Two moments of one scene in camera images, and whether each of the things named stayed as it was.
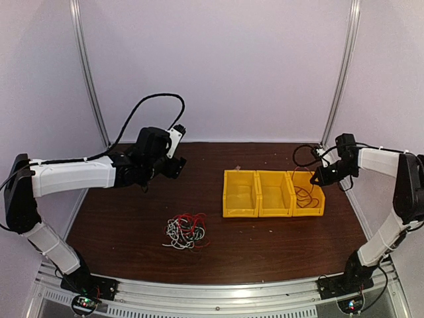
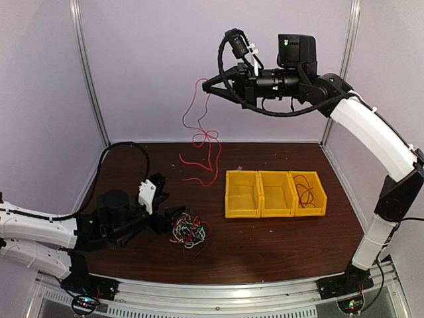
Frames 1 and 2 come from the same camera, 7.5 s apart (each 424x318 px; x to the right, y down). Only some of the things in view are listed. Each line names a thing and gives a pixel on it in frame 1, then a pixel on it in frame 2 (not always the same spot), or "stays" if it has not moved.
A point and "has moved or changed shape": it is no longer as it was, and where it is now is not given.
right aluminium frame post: [340, 81] stays
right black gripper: [324, 180] to [248, 95]
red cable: [302, 177] has moved or changed shape
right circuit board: [351, 305] stays
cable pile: [187, 232] has moved or changed shape
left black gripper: [175, 167] to [165, 223]
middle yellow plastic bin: [275, 197] stays
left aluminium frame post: [75, 6] stays
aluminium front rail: [297, 298] stays
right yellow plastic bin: [307, 199] stays
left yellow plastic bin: [240, 197] stays
